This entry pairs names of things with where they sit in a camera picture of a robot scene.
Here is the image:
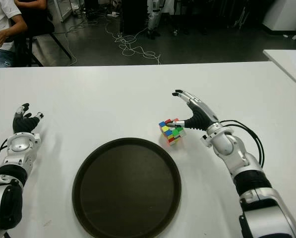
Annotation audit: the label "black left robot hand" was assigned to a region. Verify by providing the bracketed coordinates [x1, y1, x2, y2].
[12, 103, 45, 136]

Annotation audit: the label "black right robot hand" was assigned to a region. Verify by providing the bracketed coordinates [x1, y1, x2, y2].
[167, 89, 219, 131]

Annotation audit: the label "multicoloured Rubik's cube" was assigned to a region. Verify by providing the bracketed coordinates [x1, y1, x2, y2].
[158, 119, 187, 147]

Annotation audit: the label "dark brown round plate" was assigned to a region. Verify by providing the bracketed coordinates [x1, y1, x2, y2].
[71, 137, 182, 238]

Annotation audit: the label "black chair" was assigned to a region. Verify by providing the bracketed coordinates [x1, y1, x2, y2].
[3, 17, 73, 67]

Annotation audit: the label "white side table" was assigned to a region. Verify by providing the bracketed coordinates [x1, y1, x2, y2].
[262, 49, 296, 92]

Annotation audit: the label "person in black shirt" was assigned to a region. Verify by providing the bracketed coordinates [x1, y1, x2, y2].
[14, 0, 56, 35]

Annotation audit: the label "silver humanoid robot legs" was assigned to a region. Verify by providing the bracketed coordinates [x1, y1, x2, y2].
[147, 0, 163, 40]

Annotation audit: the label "white cabinet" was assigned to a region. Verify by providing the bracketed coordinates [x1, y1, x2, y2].
[47, 0, 73, 22]

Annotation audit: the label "black cabinet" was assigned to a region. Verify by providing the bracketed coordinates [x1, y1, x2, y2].
[119, 0, 148, 34]

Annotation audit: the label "white machine housing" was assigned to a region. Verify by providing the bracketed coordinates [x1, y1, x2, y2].
[261, 0, 296, 32]

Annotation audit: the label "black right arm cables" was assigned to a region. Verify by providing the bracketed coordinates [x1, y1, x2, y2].
[219, 119, 265, 169]

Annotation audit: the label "thin white floor cable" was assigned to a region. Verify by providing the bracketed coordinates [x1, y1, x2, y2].
[63, 21, 99, 65]

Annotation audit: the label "tangled white floor cable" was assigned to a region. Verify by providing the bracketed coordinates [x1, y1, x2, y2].
[105, 18, 161, 65]

